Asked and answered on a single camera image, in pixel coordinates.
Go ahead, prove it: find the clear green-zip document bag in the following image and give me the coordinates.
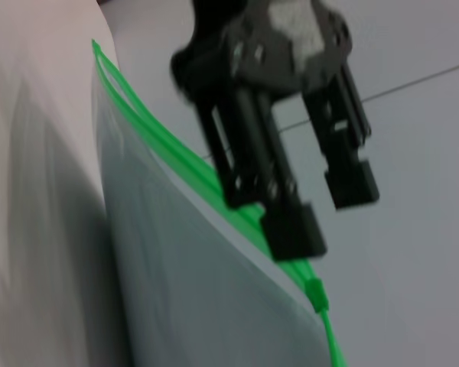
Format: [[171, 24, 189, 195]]
[[90, 37, 349, 367]]

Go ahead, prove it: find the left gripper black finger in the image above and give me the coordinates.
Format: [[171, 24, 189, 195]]
[[300, 60, 382, 210], [195, 80, 328, 261]]

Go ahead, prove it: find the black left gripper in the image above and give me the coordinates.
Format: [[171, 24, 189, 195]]
[[170, 0, 356, 101]]

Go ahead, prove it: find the green zip slider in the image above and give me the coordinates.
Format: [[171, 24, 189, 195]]
[[304, 278, 330, 313]]

